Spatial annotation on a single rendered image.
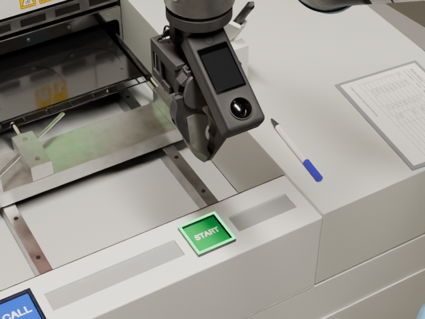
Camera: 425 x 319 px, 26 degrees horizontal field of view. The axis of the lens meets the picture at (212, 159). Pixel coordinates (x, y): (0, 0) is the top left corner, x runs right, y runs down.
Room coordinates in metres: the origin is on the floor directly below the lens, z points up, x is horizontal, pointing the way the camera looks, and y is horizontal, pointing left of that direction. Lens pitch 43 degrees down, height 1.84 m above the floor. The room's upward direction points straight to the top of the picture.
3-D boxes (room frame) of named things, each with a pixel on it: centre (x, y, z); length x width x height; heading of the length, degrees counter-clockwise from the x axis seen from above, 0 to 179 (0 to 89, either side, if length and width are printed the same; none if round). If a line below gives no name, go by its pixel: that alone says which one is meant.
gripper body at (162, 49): (0.83, 0.02, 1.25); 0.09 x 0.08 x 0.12; 30
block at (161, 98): (1.16, 0.06, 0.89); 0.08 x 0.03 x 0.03; 30
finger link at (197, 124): (0.82, 0.03, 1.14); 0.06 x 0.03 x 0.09; 30
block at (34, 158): (1.03, 0.27, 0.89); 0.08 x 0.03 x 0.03; 30
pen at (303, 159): (0.97, -0.12, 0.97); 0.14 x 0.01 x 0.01; 25
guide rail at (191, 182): (1.12, 0.08, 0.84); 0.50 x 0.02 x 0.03; 30
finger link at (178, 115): (0.79, 0.02, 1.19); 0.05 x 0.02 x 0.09; 120
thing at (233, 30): (1.12, -0.03, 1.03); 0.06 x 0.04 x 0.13; 30
